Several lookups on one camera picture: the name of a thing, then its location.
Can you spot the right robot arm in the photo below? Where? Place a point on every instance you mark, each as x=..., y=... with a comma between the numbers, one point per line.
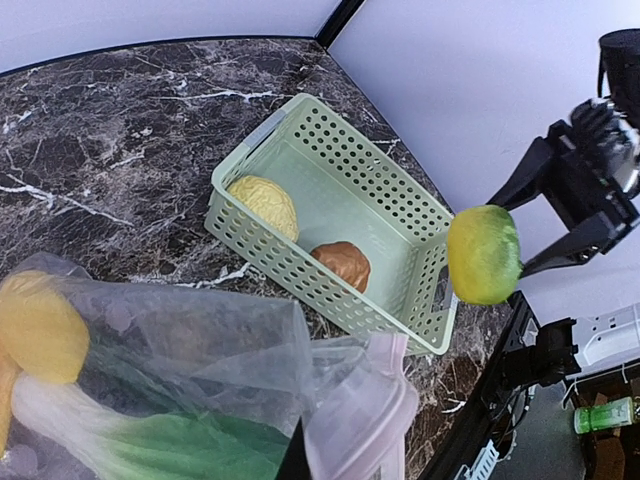
x=618, y=80

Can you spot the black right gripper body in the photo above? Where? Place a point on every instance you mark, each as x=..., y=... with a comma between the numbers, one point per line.
x=599, y=147

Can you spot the beige walnut-like food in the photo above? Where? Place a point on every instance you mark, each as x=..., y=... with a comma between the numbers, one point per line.
x=269, y=201

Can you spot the yellow lemon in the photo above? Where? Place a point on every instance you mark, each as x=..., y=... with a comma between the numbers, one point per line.
x=41, y=330

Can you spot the brown potato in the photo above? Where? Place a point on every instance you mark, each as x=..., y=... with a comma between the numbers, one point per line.
x=345, y=260

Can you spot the orange yellow mango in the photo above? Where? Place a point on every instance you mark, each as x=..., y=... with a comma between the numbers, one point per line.
x=9, y=372

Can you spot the green pepper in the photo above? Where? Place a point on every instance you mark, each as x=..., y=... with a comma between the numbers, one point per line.
x=483, y=251

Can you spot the clear zip top bag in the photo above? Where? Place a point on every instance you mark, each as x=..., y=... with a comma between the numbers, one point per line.
x=158, y=349

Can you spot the green white bok choy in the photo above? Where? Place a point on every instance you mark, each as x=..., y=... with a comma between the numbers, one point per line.
x=161, y=446

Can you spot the green plastic bottle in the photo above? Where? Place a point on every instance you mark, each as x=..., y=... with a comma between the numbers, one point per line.
x=615, y=414

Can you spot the black frame post right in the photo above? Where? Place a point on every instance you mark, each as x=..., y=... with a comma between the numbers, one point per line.
x=337, y=21

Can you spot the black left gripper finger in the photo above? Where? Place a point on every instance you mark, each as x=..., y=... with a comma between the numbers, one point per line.
x=294, y=465

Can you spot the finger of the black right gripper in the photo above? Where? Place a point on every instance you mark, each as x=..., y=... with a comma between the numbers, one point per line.
x=598, y=234
x=525, y=183

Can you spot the green perforated plastic basket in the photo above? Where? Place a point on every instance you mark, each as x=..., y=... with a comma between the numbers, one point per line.
x=344, y=188

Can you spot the black front rail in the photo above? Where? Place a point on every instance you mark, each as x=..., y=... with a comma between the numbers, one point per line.
x=527, y=355

